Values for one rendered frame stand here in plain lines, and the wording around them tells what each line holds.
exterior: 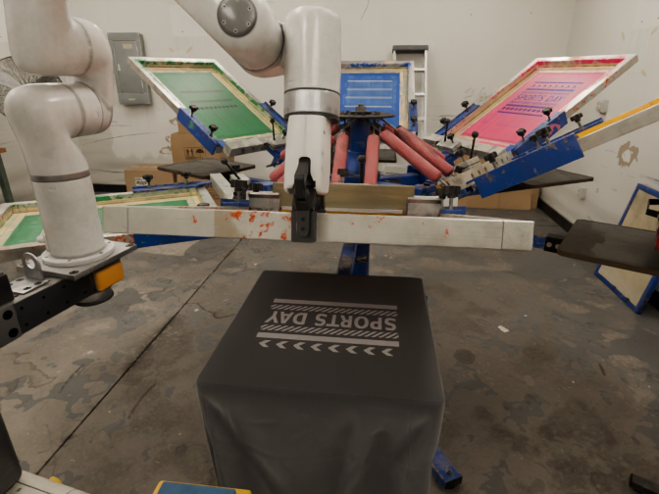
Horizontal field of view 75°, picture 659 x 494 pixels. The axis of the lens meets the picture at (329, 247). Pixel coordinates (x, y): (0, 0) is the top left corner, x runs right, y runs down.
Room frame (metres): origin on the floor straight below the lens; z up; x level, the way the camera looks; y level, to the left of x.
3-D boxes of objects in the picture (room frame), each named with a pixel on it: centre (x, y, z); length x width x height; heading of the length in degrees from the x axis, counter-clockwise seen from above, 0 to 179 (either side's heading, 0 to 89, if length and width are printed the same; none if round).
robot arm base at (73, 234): (0.78, 0.51, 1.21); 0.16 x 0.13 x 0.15; 72
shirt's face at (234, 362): (0.84, 0.00, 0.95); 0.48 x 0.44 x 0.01; 173
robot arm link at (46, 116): (0.78, 0.49, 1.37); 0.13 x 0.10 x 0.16; 160
